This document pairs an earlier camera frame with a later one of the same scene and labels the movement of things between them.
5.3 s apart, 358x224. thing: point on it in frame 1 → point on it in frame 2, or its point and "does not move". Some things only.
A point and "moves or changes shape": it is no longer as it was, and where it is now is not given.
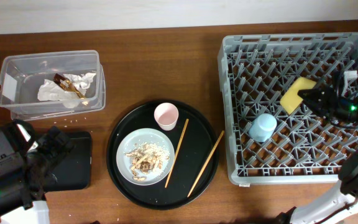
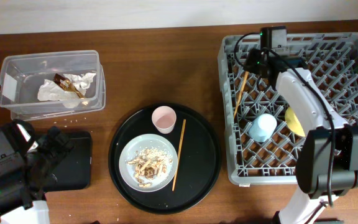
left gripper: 59,153 does not move
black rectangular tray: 74,173 does not move
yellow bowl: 291,99 moves or changes shape
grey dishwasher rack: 266,145 does not move
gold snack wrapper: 66,84 does not move
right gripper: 327,96 → 252,55
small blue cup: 263,128 does not move
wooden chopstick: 206,162 → 242,93
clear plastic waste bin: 38,85 does not move
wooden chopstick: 178,153 moves or changes shape
